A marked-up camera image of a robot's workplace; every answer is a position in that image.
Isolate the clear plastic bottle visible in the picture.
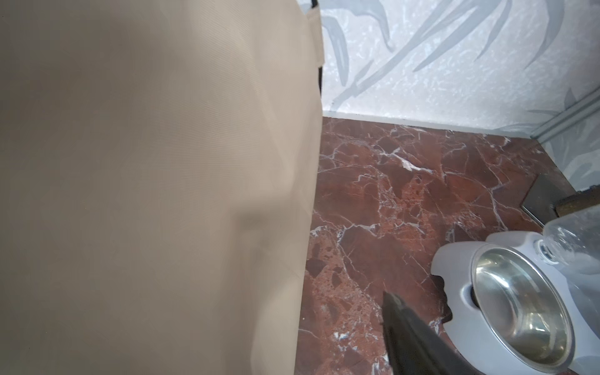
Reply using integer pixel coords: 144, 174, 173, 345
542, 205, 599, 277

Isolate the steel bowl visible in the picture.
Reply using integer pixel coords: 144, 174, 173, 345
471, 245, 575, 373

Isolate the pink blossom tree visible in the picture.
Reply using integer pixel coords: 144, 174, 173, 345
520, 174, 599, 227

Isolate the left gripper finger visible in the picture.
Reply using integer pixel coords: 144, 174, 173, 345
382, 292, 478, 375

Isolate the beige pet tent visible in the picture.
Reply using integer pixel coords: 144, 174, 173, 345
1, 1, 323, 374

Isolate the grey double pet bowl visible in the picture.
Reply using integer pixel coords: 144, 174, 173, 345
431, 231, 599, 374

